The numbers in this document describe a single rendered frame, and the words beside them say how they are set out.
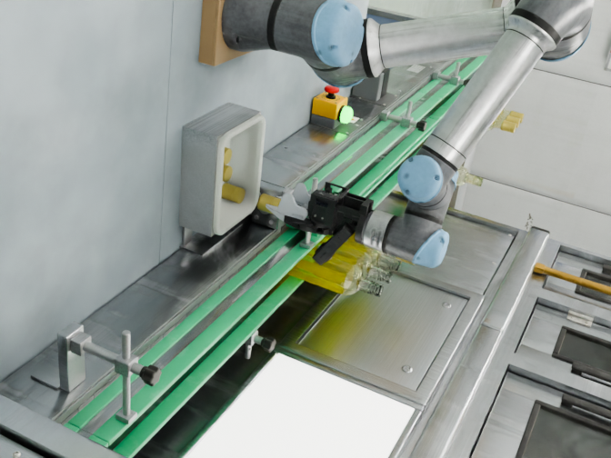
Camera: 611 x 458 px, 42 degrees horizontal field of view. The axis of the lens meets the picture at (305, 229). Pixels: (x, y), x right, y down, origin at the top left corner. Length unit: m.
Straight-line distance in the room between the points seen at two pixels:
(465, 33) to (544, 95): 6.23
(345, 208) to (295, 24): 0.36
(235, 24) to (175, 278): 0.50
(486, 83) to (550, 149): 6.53
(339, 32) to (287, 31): 0.10
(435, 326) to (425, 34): 0.68
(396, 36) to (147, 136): 0.51
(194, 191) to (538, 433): 0.86
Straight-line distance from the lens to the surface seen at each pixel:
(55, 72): 1.22
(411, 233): 1.47
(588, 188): 7.97
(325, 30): 1.43
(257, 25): 1.48
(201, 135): 1.52
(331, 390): 1.62
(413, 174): 1.34
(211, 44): 1.51
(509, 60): 1.39
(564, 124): 7.80
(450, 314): 1.91
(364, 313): 1.85
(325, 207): 1.51
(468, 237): 2.33
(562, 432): 1.76
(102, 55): 1.29
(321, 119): 2.07
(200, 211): 1.59
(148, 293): 1.53
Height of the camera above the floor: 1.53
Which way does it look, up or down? 20 degrees down
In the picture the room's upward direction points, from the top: 109 degrees clockwise
